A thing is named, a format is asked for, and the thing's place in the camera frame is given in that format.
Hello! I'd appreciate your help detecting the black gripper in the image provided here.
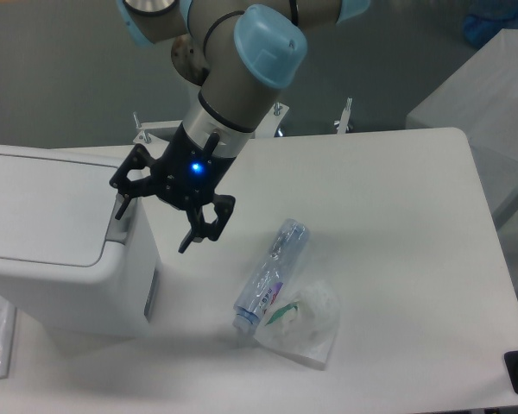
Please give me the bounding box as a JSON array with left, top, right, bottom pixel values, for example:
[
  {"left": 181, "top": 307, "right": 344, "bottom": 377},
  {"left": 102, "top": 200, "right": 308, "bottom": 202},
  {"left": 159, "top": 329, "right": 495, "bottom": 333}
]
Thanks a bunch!
[{"left": 108, "top": 122, "right": 238, "bottom": 254}]

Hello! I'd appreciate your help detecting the white push-lid trash can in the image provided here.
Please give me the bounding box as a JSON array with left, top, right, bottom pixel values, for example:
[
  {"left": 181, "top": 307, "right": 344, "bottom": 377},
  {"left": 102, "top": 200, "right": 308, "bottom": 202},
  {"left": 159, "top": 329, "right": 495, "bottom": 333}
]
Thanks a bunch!
[{"left": 0, "top": 145, "right": 161, "bottom": 337}]

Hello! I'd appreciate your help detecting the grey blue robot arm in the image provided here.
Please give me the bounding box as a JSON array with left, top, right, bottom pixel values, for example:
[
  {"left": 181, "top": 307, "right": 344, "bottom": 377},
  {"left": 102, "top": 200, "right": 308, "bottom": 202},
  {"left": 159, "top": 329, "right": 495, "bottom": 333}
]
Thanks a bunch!
[{"left": 110, "top": 0, "right": 369, "bottom": 247}]

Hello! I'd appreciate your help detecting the clear plastic water bottle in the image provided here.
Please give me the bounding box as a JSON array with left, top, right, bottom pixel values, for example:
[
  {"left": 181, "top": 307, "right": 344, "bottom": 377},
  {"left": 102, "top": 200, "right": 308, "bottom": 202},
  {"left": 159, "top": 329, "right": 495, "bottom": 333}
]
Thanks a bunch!
[{"left": 233, "top": 218, "right": 310, "bottom": 336}]

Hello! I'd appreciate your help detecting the crumpled white plastic bag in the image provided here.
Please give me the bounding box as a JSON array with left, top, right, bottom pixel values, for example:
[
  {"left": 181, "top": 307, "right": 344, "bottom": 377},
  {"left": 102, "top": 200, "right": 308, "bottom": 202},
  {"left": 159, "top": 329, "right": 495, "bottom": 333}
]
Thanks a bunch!
[{"left": 254, "top": 280, "right": 340, "bottom": 370}]

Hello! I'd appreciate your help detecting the white covered side table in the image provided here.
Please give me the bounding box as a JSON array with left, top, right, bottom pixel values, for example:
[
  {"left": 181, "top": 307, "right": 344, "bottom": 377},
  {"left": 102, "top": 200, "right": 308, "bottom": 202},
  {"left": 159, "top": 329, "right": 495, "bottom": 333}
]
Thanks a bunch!
[{"left": 406, "top": 29, "right": 518, "bottom": 210}]

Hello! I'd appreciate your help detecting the blue object in background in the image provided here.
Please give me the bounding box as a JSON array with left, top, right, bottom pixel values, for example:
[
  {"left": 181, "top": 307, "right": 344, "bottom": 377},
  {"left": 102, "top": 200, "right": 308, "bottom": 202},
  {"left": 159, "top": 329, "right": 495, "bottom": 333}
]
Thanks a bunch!
[{"left": 462, "top": 1, "right": 518, "bottom": 48}]

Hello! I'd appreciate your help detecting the white pedestal base frame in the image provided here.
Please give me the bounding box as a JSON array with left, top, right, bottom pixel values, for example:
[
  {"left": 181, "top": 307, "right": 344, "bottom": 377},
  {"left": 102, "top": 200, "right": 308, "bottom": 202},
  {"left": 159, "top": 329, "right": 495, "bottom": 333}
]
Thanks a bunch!
[{"left": 133, "top": 97, "right": 353, "bottom": 145}]

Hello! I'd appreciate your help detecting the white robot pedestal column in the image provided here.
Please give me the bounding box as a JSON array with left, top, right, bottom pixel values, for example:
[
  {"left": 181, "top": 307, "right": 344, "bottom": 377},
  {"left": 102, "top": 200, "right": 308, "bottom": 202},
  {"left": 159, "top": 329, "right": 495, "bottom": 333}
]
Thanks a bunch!
[{"left": 171, "top": 34, "right": 210, "bottom": 86}]

